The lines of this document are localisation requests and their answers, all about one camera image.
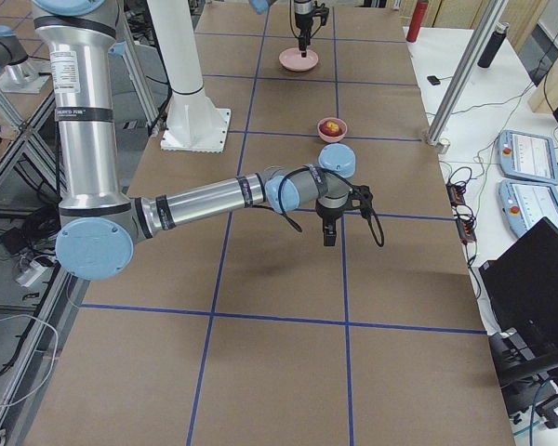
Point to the white power adapter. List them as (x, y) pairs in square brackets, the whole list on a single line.
[(35, 269)]

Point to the pink bowl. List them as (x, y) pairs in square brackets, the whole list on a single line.
[(328, 139)]

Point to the orange black usb hub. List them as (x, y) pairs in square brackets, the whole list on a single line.
[(463, 214)]

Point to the small black square sensor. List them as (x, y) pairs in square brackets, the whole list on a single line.
[(433, 80)]

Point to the aluminium frame post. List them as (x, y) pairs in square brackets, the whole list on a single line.
[(24, 115), (461, 76)]

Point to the pink plate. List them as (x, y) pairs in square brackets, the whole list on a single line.
[(293, 60)]

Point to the far blue teach pendant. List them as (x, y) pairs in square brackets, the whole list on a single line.
[(527, 157)]

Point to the white camera stand base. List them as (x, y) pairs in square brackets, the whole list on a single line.
[(193, 122)]

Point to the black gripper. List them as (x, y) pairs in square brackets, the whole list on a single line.
[(328, 215), (301, 22)]

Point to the black bottle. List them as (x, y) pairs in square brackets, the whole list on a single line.
[(493, 45)]

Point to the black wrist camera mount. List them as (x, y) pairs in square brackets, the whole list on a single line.
[(321, 12), (360, 199)]

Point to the black laptop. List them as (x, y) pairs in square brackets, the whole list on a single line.
[(522, 284)]

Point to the blue teach pendant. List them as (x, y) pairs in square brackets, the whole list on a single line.
[(527, 157), (525, 203)]

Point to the red bottle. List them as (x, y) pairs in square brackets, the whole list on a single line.
[(416, 20)]

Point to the near blue teach pendant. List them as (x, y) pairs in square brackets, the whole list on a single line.
[(525, 203)]

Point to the red apple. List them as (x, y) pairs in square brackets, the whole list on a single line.
[(331, 128)]

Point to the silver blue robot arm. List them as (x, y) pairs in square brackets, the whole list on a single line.
[(101, 225), (296, 6)]

